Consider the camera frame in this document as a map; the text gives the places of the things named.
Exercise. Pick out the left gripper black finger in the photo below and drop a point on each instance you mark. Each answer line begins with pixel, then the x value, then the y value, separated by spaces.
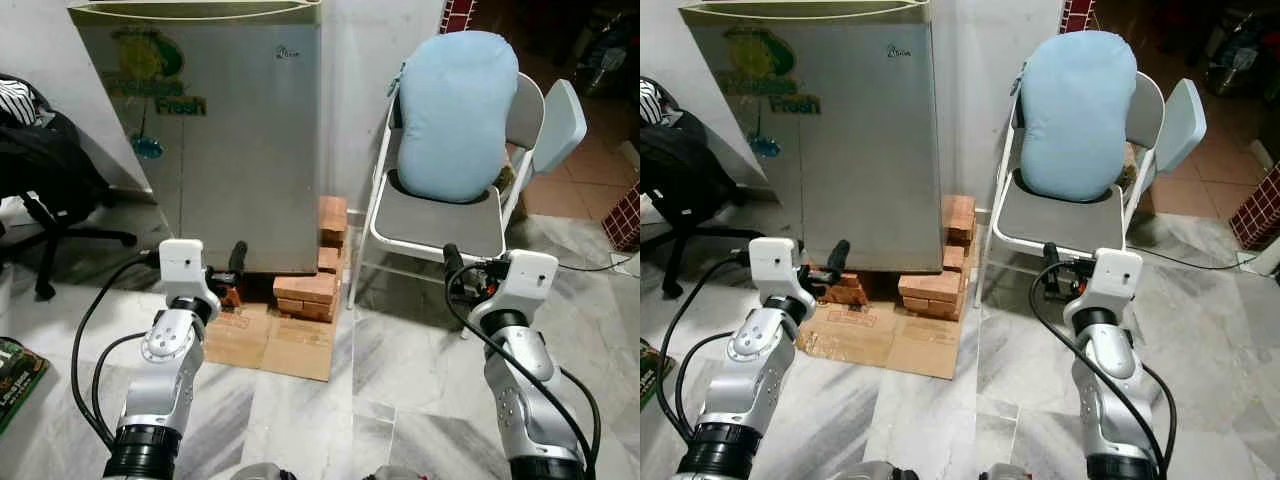
pixel 840 256
pixel 239 256

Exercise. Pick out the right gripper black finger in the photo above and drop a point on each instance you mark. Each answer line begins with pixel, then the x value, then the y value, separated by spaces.
pixel 1050 258
pixel 454 258

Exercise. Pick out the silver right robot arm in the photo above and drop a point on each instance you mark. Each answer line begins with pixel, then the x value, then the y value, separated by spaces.
pixel 1105 380
pixel 520 380

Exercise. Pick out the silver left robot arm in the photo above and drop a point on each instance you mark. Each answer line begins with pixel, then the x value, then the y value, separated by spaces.
pixel 160 380
pixel 750 380

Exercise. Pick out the silver mini fridge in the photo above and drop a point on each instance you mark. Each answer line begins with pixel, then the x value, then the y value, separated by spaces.
pixel 250 150
pixel 870 150

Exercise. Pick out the red brick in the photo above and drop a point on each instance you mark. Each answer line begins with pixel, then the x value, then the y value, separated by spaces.
pixel 305 310
pixel 957 258
pixel 930 309
pixel 958 215
pixel 333 215
pixel 234 300
pixel 305 287
pixel 850 292
pixel 330 258
pixel 930 285

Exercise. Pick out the grey folding chair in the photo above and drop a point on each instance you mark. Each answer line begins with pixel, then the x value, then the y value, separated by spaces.
pixel 440 225
pixel 1060 220

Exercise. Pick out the flat brown cardboard sheet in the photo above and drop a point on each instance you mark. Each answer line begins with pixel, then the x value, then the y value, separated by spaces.
pixel 920 345
pixel 290 345

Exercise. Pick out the blue hanging tag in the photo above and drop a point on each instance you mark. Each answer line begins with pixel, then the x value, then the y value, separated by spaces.
pixel 768 147
pixel 148 148

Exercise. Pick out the light blue pillow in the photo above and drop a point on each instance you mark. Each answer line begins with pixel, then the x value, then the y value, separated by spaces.
pixel 1075 110
pixel 455 110

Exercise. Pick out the black office chair with clothes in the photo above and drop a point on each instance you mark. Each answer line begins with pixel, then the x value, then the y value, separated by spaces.
pixel 50 165
pixel 680 165

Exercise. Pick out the green printed box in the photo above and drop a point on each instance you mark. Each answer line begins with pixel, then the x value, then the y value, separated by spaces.
pixel 18 385
pixel 652 372

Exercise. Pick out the white power strip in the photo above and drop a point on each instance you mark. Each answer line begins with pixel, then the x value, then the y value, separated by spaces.
pixel 1262 262

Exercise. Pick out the robot left leg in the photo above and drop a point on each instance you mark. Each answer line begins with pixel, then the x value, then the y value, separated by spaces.
pixel 262 473
pixel 868 473

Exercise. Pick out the green fresh sticker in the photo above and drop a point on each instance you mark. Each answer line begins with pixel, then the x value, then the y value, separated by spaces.
pixel 150 60
pixel 760 60

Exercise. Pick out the black and white striped cloth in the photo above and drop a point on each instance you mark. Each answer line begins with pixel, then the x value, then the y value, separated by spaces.
pixel 650 102
pixel 15 100

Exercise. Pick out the dark motor scooter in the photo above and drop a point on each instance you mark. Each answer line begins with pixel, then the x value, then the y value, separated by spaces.
pixel 1245 55
pixel 610 50

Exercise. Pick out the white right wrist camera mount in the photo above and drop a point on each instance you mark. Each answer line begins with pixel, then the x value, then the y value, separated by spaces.
pixel 530 280
pixel 1115 280

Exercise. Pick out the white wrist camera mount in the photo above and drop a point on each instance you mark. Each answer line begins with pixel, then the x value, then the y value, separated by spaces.
pixel 180 265
pixel 530 280
pixel 772 265
pixel 1115 280

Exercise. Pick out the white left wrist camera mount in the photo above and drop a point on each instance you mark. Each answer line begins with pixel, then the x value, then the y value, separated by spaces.
pixel 772 265
pixel 180 265

